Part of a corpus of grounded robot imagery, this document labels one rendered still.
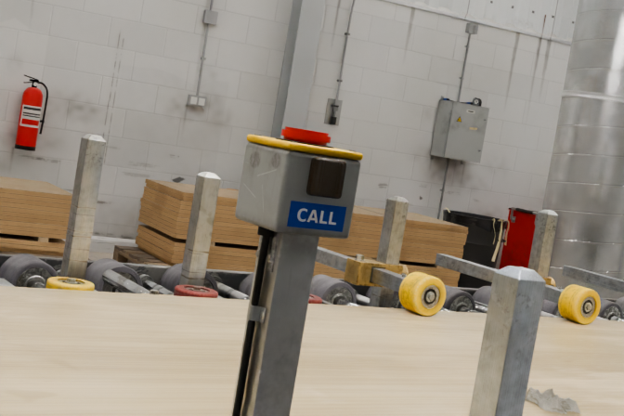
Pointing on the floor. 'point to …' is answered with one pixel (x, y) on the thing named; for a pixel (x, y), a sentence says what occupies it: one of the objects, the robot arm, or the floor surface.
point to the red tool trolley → (519, 238)
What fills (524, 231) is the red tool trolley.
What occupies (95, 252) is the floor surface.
